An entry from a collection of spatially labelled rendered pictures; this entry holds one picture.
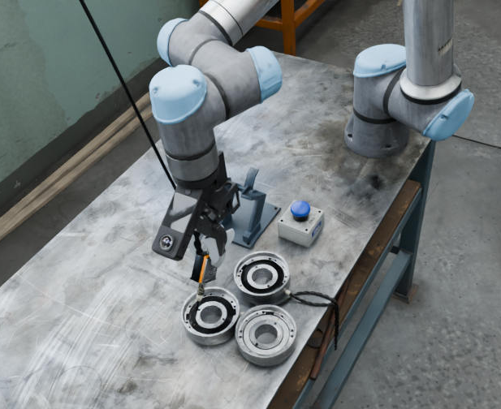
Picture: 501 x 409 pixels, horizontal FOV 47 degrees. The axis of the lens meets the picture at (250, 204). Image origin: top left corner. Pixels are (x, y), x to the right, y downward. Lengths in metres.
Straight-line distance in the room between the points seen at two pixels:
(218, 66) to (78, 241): 0.60
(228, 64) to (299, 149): 0.60
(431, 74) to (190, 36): 0.47
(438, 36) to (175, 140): 0.52
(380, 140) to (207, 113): 0.64
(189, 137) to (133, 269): 0.47
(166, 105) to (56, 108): 2.05
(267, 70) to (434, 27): 0.36
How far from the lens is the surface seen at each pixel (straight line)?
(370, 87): 1.26
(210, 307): 1.06
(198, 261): 0.97
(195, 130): 0.77
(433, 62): 1.12
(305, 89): 1.58
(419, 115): 1.19
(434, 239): 2.28
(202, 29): 0.90
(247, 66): 0.81
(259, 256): 1.11
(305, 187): 1.28
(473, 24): 3.63
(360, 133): 1.34
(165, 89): 0.75
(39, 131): 2.75
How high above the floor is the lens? 1.68
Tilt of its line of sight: 45 degrees down
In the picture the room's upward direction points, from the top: 8 degrees counter-clockwise
